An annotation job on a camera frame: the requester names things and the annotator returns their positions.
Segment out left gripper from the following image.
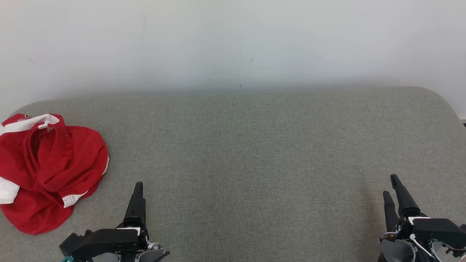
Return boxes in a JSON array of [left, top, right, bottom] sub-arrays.
[[116, 182, 170, 262]]

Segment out red shorts with white stripe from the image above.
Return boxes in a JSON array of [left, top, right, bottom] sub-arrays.
[[0, 114, 110, 208]]

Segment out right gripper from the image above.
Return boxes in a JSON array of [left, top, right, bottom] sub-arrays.
[[380, 174, 439, 262]]

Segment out thin white cable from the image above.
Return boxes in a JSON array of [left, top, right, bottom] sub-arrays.
[[409, 234, 437, 262]]

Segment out grey fabric sofa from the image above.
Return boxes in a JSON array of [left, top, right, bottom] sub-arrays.
[[0, 86, 466, 262]]

